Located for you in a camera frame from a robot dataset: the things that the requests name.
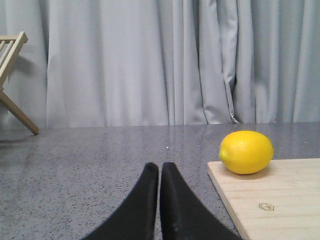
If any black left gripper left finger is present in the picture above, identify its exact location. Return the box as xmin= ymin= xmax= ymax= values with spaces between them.
xmin=85 ymin=162 xmax=159 ymax=240

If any grey curtain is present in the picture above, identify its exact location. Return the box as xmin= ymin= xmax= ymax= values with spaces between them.
xmin=0 ymin=0 xmax=320 ymax=128

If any wooden folding rack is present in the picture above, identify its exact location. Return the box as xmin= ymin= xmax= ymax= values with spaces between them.
xmin=0 ymin=31 xmax=40 ymax=136

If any light wooden cutting board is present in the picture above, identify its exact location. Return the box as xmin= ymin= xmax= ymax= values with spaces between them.
xmin=207 ymin=158 xmax=320 ymax=240

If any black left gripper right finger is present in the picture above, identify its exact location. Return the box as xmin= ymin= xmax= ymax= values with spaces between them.
xmin=159 ymin=162 xmax=240 ymax=240

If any yellow lemon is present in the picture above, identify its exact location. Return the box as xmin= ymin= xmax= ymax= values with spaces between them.
xmin=219 ymin=130 xmax=274 ymax=175

